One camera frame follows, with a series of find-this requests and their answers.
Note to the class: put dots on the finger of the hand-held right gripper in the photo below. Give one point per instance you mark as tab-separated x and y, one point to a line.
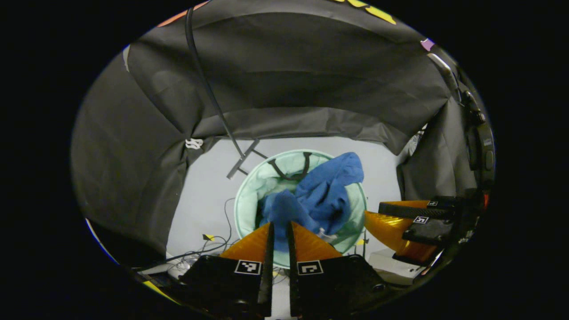
395	235
413	210

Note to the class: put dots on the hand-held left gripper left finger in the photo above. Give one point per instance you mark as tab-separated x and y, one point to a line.
266	284

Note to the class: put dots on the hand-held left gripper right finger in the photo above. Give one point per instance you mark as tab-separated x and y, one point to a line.
293	289

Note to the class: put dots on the blue jacket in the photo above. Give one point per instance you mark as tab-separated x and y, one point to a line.
329	195

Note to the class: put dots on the green mesh laundry hamper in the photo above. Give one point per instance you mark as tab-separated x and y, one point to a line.
249	195

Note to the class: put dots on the black stand with silver bar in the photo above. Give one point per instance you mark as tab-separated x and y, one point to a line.
482	151

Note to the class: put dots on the black garment rack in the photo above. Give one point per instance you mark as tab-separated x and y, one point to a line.
243	159

